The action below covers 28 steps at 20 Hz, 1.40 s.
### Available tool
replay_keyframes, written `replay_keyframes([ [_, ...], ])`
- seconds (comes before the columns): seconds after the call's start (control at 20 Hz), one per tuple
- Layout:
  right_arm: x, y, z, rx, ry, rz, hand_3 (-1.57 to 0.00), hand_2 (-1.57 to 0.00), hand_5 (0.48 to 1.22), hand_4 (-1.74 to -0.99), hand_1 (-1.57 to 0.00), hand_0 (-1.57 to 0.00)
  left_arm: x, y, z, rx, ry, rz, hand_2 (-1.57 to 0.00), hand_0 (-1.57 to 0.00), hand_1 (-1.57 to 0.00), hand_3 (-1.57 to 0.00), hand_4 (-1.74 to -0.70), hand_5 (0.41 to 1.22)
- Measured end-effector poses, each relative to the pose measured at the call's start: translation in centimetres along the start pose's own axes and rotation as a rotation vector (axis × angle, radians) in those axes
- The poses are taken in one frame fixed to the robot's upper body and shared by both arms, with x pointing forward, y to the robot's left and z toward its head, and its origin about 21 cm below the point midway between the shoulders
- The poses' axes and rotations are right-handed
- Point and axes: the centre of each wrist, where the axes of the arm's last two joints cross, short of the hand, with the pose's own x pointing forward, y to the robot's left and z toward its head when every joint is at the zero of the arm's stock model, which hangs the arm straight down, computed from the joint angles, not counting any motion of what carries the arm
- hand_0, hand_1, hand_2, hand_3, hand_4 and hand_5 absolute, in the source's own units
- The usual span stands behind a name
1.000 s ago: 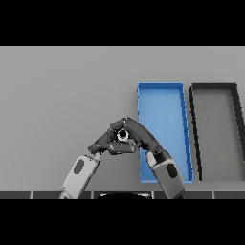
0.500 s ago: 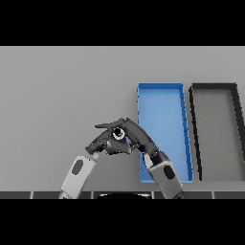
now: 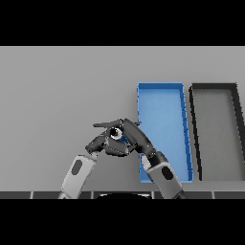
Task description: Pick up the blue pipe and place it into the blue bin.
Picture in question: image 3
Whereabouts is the dark left robot hand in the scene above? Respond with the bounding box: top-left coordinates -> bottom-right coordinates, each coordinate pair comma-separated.
84,129 -> 139,158

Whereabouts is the dark right robot hand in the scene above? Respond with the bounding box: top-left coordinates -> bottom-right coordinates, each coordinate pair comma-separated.
92,118 -> 169,167

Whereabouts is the blue pipe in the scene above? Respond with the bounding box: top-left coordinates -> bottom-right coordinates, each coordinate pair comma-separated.
108,126 -> 131,145

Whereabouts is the blue bin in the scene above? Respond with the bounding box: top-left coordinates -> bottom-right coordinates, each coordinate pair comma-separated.
136,81 -> 194,185

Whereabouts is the dark grey bin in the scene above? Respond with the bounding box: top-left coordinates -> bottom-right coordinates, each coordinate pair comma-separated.
188,82 -> 245,183

